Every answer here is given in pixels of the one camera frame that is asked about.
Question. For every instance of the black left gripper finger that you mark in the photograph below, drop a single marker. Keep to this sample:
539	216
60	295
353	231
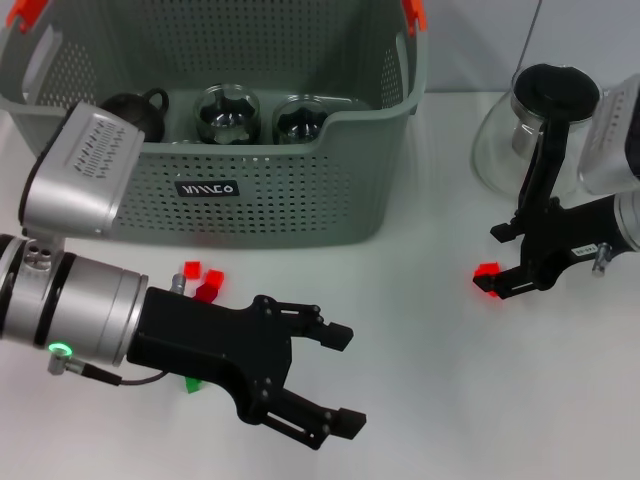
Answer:
347	422

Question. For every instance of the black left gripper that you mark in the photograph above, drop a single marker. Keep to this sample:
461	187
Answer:
210	335

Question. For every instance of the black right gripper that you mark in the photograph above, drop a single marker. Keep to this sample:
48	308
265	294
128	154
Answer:
565	230

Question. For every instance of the bright red sloped brick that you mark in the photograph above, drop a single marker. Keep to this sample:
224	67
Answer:
487	269

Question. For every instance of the green brick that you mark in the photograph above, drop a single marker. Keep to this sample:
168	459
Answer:
194	386

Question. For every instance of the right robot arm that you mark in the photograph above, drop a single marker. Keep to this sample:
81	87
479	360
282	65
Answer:
630	220

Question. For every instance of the grey perforated storage basket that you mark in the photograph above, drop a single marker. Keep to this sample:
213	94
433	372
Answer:
300	200

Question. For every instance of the small red square brick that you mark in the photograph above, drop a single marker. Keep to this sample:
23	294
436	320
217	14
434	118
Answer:
215	279
192	270

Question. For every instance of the dark red long brick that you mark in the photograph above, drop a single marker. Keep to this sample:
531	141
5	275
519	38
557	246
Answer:
205	292

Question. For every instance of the silver left gripper connector stud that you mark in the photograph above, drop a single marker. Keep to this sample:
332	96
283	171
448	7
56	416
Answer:
178	284

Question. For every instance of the glass carafe black lid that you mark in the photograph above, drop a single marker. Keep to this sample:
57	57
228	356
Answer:
550	85

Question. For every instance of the black clay teapot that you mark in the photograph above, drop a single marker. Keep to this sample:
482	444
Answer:
145	112

